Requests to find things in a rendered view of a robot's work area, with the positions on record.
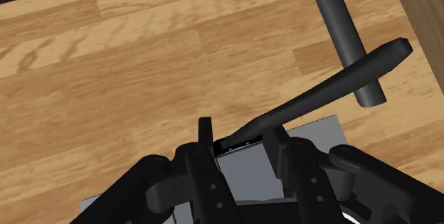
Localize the brown wooden furniture panel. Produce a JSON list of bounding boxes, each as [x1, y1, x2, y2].
[[387, 0, 444, 94]]

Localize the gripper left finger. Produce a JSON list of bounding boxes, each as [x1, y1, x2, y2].
[[69, 116, 244, 224]]

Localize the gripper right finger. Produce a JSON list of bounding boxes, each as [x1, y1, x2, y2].
[[263, 125, 444, 224]]

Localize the black cylinder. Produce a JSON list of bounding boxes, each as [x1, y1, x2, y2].
[[314, 0, 388, 108]]

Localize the grey spatula with black handle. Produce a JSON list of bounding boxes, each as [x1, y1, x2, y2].
[[79, 37, 414, 224]]

